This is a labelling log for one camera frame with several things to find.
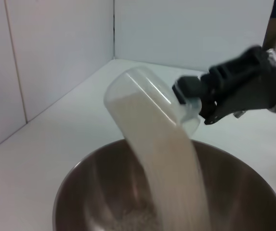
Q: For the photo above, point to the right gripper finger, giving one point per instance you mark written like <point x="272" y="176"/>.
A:
<point x="188" y="87"/>
<point x="207" y="106"/>

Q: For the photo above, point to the stainless steel mixing bowl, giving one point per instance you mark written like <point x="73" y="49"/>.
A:
<point x="236" y="192"/>

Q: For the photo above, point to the white rice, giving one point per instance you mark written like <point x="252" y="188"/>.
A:
<point x="166" y="168"/>

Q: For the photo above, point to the clear plastic cup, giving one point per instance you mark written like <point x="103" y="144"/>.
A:
<point x="147" y="84"/>

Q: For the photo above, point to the white partition board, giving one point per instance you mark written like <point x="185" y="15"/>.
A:
<point x="188" y="31"/>

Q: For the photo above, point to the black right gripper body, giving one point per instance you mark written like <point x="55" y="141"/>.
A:
<point x="253" y="81"/>

